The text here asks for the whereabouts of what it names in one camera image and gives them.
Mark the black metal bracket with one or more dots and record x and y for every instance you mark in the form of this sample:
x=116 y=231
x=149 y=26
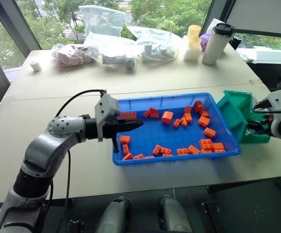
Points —
x=211 y=213

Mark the stacked yellow cups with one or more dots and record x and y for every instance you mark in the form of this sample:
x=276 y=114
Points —
x=194 y=36

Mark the dark rounded grey shape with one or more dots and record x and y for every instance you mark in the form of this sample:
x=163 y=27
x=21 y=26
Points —
x=113 y=216
x=173 y=214

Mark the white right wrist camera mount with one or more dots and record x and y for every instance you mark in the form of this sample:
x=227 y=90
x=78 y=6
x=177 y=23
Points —
x=277 y=99

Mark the large empty clear plastic bag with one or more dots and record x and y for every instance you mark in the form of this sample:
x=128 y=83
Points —
x=101 y=20

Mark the long orange toy brick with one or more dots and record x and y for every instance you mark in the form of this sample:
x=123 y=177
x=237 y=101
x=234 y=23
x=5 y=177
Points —
x=128 y=115

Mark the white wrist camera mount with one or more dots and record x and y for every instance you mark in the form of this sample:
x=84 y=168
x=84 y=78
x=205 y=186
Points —
x=277 y=99
x=106 y=106

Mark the small white cylinder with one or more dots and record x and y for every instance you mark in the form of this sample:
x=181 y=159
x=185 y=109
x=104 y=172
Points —
x=35 y=66

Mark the green plastic bin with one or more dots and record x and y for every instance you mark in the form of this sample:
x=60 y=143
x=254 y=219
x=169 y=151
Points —
x=235 y=111

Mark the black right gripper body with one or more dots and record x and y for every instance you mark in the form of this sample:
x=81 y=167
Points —
x=264 y=122

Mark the purple object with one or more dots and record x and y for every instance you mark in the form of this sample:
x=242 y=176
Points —
x=204 y=41

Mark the small black clamp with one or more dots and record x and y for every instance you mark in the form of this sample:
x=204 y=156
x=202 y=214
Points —
x=75 y=225

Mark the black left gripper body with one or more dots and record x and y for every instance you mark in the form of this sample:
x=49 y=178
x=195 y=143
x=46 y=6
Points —
x=111 y=127

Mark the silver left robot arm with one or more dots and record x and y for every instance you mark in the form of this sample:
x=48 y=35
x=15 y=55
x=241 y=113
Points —
x=45 y=145

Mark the black cup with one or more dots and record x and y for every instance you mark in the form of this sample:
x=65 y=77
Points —
x=235 y=41

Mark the white board panel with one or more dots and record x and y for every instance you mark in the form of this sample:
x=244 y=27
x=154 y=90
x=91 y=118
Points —
x=262 y=14

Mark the blue plastic bin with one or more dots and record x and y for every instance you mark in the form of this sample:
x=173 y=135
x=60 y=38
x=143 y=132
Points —
x=155 y=136

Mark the plastic bag with grey device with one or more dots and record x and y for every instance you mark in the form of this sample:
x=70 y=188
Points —
x=116 y=55

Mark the white foam block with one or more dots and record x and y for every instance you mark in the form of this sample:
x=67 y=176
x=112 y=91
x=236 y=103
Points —
x=191 y=54

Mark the large studded orange brick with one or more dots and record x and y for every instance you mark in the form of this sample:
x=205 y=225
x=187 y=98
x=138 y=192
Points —
x=206 y=144

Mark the small orange toy brick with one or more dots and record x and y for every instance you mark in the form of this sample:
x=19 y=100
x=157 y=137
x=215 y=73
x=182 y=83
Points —
x=125 y=149
x=157 y=150
x=188 y=117
x=184 y=121
x=188 y=109
x=205 y=113
x=177 y=123
x=153 y=110
x=146 y=113
x=154 y=115

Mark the plastic bag of pink items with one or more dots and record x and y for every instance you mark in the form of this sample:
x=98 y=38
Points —
x=72 y=54

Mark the white tumbler with black lid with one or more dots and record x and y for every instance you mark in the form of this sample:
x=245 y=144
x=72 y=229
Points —
x=214 y=46

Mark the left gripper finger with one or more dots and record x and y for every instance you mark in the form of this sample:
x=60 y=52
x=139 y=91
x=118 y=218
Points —
x=133 y=122
x=130 y=128

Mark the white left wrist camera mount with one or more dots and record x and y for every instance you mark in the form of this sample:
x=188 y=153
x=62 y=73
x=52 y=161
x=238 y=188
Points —
x=106 y=106

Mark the plastic bag with power strip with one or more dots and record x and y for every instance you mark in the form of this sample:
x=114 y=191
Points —
x=155 y=38

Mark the large smooth orange brick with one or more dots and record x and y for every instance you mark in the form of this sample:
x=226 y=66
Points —
x=167 y=117

